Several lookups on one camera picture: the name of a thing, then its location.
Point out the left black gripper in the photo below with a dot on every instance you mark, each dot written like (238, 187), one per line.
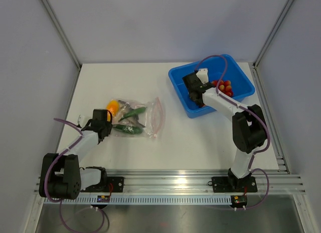
(109, 127)

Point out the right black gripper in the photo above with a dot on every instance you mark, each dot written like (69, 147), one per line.
(204, 83)

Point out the yellow fake mango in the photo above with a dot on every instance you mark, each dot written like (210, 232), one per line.
(113, 107)

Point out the fake lychee bunch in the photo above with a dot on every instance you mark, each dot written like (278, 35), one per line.
(224, 86)

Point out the clear zip top bag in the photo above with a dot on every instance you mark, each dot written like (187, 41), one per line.
(153, 119)

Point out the green fake chili pepper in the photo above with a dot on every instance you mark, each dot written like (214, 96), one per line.
(133, 113)

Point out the green fake cucumber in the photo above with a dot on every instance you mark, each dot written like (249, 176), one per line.
(132, 130)

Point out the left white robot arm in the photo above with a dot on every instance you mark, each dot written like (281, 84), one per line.
(61, 177)

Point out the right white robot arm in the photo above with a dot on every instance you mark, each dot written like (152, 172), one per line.
(249, 131)

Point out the blue plastic bin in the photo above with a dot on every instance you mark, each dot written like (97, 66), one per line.
(242, 87)

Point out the left controller board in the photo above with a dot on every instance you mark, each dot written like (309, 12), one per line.
(103, 198)

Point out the controller board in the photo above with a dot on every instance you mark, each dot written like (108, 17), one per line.
(103, 198)
(240, 200)

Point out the right controller board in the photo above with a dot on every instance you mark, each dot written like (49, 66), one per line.
(240, 200)

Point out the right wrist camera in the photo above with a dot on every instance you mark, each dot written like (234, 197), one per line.
(202, 74)

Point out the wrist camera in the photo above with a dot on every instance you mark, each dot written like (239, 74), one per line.
(202, 74)
(82, 120)

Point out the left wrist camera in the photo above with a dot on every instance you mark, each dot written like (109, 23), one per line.
(82, 120)

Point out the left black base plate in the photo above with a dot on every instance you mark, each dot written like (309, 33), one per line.
(114, 184)

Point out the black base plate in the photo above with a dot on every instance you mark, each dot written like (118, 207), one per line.
(114, 184)
(224, 184)

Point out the left aluminium frame post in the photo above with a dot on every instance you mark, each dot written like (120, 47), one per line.
(59, 29)

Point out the aluminium frame post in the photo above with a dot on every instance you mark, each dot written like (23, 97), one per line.
(59, 29)
(277, 25)

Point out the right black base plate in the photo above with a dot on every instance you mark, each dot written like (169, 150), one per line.
(224, 184)

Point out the white slotted cable duct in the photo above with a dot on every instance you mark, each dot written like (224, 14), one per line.
(154, 200)

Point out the aluminium mounting rail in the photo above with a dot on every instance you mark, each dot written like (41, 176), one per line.
(196, 181)

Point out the right aluminium frame post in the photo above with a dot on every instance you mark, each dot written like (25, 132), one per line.
(277, 25)

